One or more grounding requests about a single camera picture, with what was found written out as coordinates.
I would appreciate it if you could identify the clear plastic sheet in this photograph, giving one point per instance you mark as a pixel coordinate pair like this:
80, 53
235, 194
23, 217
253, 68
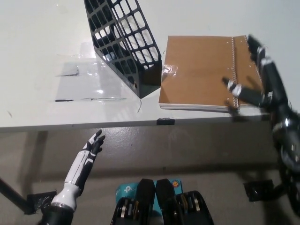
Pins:
93, 79

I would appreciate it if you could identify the teal router box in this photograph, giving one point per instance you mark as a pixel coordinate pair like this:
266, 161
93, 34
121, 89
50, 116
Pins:
125, 188

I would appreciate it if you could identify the black robot body blocks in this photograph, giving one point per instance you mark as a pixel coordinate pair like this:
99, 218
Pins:
164, 211

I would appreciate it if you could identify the black lattice book holder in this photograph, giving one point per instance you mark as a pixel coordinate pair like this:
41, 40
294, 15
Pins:
151, 79

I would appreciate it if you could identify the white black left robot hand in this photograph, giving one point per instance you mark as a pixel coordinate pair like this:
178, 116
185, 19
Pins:
78, 171

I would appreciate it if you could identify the brown spiral notebook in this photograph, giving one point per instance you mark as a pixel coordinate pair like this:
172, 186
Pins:
243, 54
199, 84

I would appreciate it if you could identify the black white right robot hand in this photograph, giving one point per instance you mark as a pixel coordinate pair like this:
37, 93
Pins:
274, 82

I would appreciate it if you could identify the clear crumpled tape piece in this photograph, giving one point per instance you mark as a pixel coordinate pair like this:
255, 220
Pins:
170, 69

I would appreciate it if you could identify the black table edge clip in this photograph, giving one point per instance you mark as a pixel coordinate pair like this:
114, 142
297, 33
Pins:
165, 121

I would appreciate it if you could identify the black table leg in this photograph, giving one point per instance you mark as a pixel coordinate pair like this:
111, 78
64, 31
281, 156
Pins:
11, 191

